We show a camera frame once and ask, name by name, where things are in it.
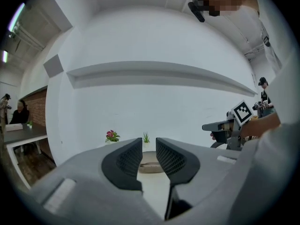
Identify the person's grey shirt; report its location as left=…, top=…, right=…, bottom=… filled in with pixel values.
left=227, top=5, right=300, bottom=225

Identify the person's right forearm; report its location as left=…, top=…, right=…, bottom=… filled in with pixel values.
left=240, top=112, right=281, bottom=138

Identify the grey wall panel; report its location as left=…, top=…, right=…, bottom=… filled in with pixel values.
left=43, top=53, right=65, bottom=78

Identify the green succulent in white pot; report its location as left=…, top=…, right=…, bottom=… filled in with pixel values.
left=142, top=131, right=153, bottom=152

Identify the pink flower potted plant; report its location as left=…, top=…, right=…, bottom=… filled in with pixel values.
left=105, top=129, right=121, bottom=145

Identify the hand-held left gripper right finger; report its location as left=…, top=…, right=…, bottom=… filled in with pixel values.
left=155, top=137, right=241, bottom=225

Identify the dark table with white legs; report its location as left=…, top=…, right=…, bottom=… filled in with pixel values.
left=3, top=123, right=49, bottom=166

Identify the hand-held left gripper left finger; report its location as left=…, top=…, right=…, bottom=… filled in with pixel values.
left=27, top=137, right=165, bottom=225

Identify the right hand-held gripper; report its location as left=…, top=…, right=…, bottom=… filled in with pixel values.
left=202, top=99, right=255, bottom=151

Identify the white flat box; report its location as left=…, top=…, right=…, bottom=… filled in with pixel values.
left=4, top=123, right=24, bottom=132

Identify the black head-worn camera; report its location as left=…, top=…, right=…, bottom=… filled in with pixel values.
left=187, top=0, right=206, bottom=23

